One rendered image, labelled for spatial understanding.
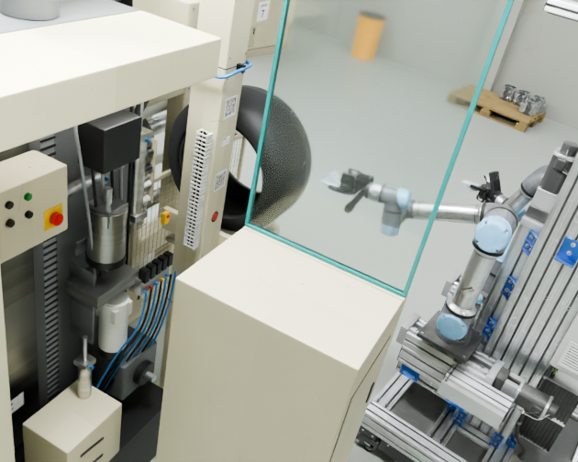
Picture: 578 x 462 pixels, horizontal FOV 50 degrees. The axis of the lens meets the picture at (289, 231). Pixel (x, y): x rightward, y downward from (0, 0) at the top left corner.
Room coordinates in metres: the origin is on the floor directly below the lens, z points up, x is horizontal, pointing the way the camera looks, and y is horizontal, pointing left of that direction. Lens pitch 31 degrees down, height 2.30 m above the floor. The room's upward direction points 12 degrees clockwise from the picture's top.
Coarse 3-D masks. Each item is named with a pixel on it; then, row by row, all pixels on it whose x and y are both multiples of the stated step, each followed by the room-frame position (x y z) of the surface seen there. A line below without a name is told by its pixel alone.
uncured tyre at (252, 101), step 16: (240, 96) 2.24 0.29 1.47; (256, 96) 2.29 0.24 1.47; (240, 112) 2.17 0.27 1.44; (256, 112) 2.18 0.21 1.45; (176, 128) 2.25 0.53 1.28; (240, 128) 2.14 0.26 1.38; (256, 128) 2.13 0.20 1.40; (176, 144) 2.24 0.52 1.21; (256, 144) 2.11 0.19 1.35; (176, 160) 2.24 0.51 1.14; (176, 176) 2.24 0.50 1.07; (240, 192) 2.43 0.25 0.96; (224, 208) 2.34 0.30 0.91; (240, 208) 2.38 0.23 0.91; (224, 224) 2.15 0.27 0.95; (240, 224) 2.12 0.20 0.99
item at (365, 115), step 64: (320, 0) 1.63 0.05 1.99; (384, 0) 1.57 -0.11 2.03; (448, 0) 1.51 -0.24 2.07; (512, 0) 1.46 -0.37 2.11; (320, 64) 1.61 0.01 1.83; (384, 64) 1.55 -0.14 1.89; (448, 64) 1.49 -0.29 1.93; (320, 128) 1.60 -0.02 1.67; (384, 128) 1.53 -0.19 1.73; (448, 128) 1.48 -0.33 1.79; (256, 192) 1.65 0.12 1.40; (320, 192) 1.58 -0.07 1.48; (384, 192) 1.52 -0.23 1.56; (320, 256) 1.56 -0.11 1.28; (384, 256) 1.50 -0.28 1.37
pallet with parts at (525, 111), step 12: (504, 84) 7.86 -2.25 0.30; (480, 96) 7.72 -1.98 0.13; (492, 96) 7.83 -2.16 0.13; (504, 96) 7.78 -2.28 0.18; (516, 96) 7.74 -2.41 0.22; (528, 96) 7.69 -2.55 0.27; (540, 96) 7.69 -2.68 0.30; (492, 108) 7.34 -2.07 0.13; (504, 108) 7.44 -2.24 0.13; (516, 108) 7.54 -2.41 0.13; (528, 108) 7.36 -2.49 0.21; (540, 108) 7.55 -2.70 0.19; (516, 120) 7.46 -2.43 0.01; (528, 120) 7.18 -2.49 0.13; (540, 120) 7.60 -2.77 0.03
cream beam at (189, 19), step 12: (144, 0) 2.25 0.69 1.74; (156, 0) 2.23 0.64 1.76; (168, 0) 2.21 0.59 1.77; (180, 0) 2.20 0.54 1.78; (192, 0) 2.22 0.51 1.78; (264, 0) 2.68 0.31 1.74; (156, 12) 2.23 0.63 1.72; (168, 12) 2.21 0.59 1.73; (180, 12) 2.19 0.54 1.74; (192, 12) 2.20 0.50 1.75; (192, 24) 2.20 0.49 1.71; (252, 24) 2.61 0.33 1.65
